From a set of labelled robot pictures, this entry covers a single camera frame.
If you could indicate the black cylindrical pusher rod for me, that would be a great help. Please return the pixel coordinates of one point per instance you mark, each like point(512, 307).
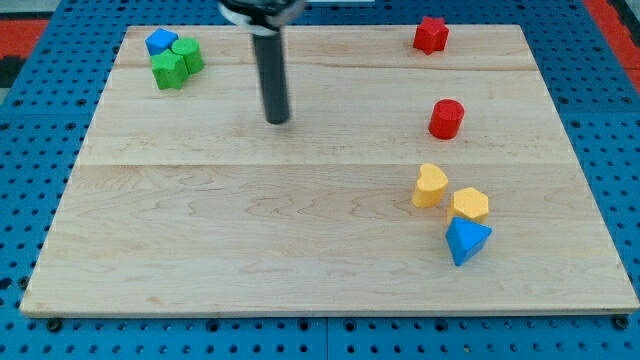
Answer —
point(270, 61)

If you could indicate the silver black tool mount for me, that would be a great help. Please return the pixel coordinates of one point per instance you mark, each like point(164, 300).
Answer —
point(261, 16)

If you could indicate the yellow heart block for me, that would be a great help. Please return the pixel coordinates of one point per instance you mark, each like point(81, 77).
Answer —
point(430, 186)

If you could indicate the blue triangle block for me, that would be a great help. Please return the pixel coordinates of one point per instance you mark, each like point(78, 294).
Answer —
point(466, 238)

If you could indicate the green cylinder block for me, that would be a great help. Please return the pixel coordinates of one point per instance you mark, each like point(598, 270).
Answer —
point(189, 49)

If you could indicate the green star block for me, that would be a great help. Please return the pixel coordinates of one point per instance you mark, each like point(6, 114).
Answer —
point(169, 70)

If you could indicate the blue cube block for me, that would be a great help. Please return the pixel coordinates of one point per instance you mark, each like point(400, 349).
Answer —
point(160, 40)

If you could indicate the red star block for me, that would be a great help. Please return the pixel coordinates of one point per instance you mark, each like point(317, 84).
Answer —
point(431, 35)

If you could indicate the wooden board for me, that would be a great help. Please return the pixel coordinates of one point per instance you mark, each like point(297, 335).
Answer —
point(187, 203)

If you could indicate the red cylinder block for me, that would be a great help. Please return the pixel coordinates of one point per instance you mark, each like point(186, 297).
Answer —
point(446, 119)

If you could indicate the yellow hexagon block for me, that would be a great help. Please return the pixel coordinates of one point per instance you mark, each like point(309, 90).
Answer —
point(468, 203)

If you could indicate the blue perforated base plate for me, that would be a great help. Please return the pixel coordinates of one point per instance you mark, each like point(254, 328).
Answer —
point(49, 106)

